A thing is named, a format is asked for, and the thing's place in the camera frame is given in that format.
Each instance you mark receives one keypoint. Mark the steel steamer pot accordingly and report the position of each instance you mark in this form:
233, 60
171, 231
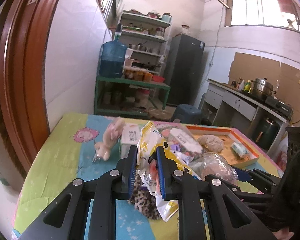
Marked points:
262, 89

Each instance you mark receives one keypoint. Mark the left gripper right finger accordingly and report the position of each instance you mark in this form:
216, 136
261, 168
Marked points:
213, 209

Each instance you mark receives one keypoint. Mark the dark green air fryer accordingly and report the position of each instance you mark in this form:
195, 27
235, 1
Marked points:
265, 133

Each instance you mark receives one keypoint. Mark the orange gold shallow box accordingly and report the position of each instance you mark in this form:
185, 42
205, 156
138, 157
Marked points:
229, 136

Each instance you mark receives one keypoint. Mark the gas stove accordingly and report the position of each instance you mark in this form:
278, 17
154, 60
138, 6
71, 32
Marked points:
279, 107

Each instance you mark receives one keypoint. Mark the blue water jug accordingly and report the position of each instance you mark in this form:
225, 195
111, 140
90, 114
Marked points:
113, 55

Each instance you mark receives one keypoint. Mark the pink plush bunny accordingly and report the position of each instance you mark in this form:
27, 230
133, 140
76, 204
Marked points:
109, 139

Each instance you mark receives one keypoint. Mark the yellow white snack bag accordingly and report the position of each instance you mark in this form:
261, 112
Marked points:
150, 140

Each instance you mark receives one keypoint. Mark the grey kitchen counter cabinet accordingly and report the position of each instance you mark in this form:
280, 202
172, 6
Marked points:
227, 107

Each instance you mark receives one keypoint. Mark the green metal shelf table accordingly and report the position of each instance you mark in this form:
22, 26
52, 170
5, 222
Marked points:
126, 97

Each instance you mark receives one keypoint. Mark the person right hand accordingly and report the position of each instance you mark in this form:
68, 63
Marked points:
283, 234

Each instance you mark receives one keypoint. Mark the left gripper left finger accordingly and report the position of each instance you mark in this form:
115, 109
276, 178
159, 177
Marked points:
87, 209

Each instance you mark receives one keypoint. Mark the woven round stool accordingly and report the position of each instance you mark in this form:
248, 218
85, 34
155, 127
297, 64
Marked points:
159, 114

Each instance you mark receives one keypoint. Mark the blue plastic stool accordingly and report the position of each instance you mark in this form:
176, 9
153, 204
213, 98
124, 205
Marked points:
187, 114

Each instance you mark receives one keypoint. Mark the leopard print cloth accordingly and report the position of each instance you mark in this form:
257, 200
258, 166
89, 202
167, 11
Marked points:
143, 201

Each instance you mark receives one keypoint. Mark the purple cartoon wipes pack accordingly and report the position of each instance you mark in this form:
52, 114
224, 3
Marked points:
185, 156

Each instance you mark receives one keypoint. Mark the brown wooden door frame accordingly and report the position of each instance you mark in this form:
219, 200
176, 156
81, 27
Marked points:
24, 126

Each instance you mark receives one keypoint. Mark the floral cream cloth bundle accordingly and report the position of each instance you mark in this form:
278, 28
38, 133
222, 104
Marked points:
211, 142

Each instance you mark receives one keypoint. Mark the floral tissue pack large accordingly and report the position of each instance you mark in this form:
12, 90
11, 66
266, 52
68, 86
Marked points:
179, 138

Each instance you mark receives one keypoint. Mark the black refrigerator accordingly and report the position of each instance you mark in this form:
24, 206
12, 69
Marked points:
184, 70

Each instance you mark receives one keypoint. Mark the colourful cartoon bed quilt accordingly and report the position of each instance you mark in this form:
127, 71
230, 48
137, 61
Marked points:
67, 154

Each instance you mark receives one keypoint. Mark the white storage shelf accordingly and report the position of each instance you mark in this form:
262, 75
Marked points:
147, 36

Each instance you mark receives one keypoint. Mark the clear bag pink item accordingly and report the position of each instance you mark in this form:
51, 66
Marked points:
210, 163

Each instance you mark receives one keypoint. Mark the red bowl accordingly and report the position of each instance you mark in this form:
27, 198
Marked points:
159, 79

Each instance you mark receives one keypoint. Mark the pale green tissue pack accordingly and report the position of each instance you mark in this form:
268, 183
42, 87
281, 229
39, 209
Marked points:
239, 149

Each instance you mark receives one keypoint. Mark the green white tissue box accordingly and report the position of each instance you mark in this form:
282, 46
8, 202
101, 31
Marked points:
129, 137

